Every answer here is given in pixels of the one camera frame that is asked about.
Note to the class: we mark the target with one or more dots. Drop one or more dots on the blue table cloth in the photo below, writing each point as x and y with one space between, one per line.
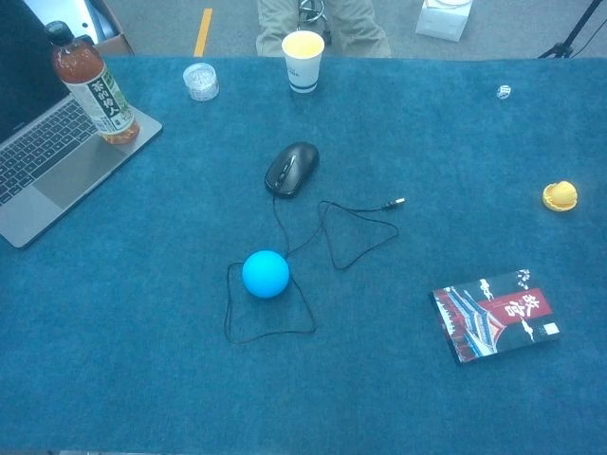
142 379

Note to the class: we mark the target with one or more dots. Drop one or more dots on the yellow floor tape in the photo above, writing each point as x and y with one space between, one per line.
203 33

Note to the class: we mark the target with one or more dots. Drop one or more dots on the red black book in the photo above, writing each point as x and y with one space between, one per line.
493 317

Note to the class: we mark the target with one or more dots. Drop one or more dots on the black computer mouse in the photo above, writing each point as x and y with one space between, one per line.
291 168

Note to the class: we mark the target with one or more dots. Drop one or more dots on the white paper cup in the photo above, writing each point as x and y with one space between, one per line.
302 66

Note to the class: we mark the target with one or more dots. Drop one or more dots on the clear plastic toothpick jar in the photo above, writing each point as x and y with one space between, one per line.
201 83

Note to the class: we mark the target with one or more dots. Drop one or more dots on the small white die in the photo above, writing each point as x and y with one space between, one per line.
503 92

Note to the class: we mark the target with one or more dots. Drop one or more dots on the black tripod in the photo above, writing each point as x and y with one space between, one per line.
566 47

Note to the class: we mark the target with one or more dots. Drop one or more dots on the chrome stool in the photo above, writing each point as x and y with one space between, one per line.
313 14

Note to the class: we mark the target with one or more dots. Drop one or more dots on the yellow plastic toy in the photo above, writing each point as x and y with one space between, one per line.
562 195

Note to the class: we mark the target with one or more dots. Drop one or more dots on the person in khaki trousers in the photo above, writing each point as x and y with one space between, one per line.
275 23

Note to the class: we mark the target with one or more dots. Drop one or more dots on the brown tea bottle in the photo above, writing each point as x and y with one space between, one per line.
95 90

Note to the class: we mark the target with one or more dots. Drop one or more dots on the blue ball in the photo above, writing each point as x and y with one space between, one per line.
265 274

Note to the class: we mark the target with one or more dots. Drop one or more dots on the cardboard box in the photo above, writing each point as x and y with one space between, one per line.
116 45

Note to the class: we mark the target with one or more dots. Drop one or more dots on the grey laptop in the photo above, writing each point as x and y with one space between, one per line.
57 180

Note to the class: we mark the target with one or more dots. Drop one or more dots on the white paper bag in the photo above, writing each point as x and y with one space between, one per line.
443 21

